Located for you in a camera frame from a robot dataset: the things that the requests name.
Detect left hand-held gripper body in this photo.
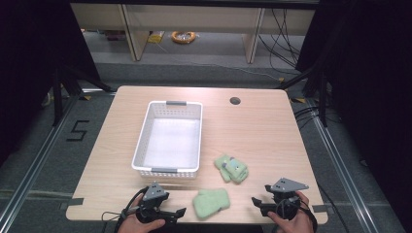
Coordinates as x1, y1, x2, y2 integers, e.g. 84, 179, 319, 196
135, 182, 171, 225

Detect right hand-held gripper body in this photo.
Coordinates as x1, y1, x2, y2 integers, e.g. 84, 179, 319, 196
264, 177, 310, 221

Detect plain green mitten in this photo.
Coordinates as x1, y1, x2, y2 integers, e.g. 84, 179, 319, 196
192, 187, 231, 220

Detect green mitten with face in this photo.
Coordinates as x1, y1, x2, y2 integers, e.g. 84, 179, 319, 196
214, 153, 250, 185

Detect white plastic basket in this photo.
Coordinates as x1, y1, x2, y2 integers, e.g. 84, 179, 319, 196
131, 100, 204, 180

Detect person's right hand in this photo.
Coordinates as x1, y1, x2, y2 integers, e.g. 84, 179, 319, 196
267, 190, 316, 233

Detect person's left hand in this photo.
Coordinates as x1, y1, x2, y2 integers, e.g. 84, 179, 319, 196
117, 194, 166, 233

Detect black metal stand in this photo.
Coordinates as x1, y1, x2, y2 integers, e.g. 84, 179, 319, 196
51, 62, 113, 127
275, 64, 328, 128

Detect yellow packet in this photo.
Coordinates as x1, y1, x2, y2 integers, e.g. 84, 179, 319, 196
147, 30, 165, 45

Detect light wooden shelf unit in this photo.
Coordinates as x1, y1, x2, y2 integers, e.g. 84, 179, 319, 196
70, 3, 316, 64

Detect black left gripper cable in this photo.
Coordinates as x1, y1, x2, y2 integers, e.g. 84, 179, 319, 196
101, 186, 148, 233

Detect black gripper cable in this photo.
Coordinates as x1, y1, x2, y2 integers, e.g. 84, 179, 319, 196
101, 186, 148, 233
299, 198, 319, 233

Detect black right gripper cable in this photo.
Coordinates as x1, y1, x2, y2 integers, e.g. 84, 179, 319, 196
299, 198, 319, 233

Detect metal floor rail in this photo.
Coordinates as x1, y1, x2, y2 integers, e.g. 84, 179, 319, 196
305, 98, 380, 233
0, 95, 79, 224

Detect black cables beside table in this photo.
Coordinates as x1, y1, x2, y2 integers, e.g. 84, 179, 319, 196
292, 106, 323, 131

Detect black floor cables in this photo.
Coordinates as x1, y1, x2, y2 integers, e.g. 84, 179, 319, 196
257, 9, 303, 81

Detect orange cable coil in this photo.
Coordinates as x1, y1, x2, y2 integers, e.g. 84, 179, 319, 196
170, 30, 197, 46

